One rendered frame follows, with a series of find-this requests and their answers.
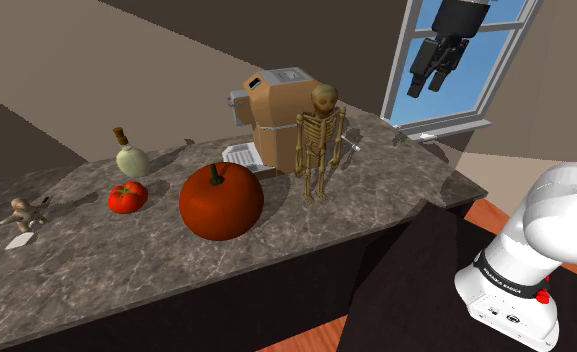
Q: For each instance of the small white utensil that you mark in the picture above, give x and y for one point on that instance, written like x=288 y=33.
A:
x=352 y=143

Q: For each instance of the red tomato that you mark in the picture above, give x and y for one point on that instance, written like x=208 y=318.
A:
x=128 y=199

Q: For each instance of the brown coffee machine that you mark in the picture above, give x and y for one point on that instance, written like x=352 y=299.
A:
x=278 y=112

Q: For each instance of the white framed window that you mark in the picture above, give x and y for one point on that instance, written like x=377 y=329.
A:
x=483 y=92

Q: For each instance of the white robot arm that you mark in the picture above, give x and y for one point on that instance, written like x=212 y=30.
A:
x=512 y=263

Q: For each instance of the small white flat card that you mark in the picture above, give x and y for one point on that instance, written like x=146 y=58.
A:
x=20 y=241

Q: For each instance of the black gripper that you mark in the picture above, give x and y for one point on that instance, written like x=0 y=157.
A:
x=458 y=19

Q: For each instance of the dark robot stand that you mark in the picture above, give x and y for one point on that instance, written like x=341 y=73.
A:
x=405 y=292

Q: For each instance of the tan skeleton figure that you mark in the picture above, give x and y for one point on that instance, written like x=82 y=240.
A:
x=317 y=131

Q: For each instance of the pale green corked bottle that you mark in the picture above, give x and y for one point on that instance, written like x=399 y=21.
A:
x=133 y=161

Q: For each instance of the small beige doll figure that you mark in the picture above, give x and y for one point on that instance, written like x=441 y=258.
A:
x=23 y=213

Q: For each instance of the orange pumpkin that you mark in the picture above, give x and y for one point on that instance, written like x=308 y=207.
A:
x=220 y=204

